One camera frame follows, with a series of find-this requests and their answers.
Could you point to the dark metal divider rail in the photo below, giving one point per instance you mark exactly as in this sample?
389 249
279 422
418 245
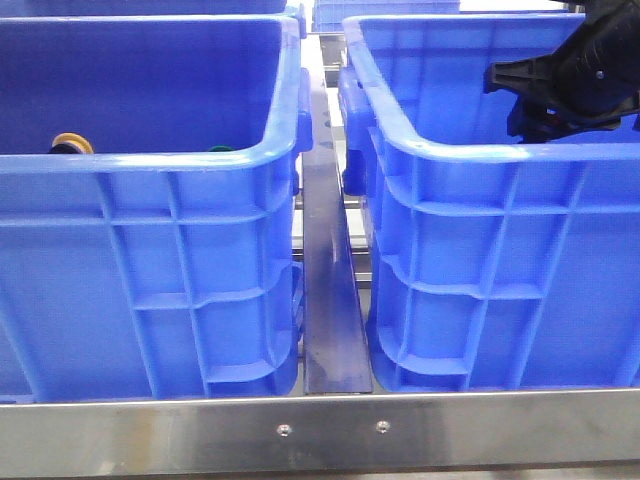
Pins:
336 355

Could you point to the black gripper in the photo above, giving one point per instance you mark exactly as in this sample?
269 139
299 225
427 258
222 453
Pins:
591 80

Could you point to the steel front rail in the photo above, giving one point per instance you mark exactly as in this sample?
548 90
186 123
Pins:
320 433

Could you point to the blue crate behind source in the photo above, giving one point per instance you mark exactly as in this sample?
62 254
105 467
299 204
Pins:
294 9

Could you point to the blue crate right rear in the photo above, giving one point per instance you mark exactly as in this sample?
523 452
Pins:
327 16

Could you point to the green mushroom push button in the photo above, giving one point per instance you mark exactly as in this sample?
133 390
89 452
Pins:
221 148

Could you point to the blue plastic target crate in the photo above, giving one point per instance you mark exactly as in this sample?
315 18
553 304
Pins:
496 265

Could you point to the blue plastic source crate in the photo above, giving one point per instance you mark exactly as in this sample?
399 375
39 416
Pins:
151 269

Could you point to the yellow mushroom push button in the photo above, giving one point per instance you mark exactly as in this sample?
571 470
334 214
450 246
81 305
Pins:
70 143

